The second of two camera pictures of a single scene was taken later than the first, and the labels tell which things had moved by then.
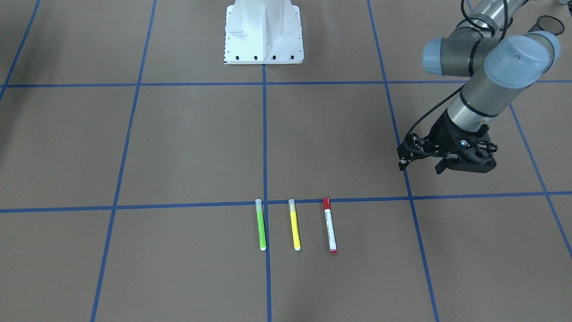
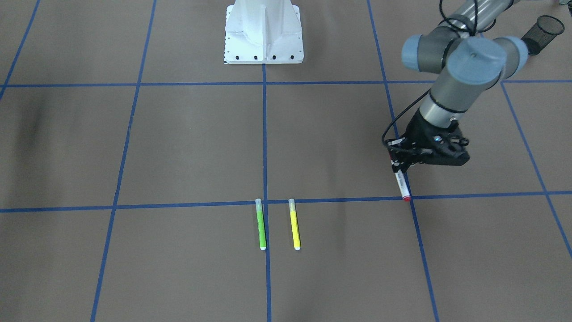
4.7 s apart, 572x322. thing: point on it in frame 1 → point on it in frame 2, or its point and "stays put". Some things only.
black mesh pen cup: (548, 23) stays put
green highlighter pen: (262, 242) stays put
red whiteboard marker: (330, 226) → (403, 186)
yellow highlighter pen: (295, 225) stays put
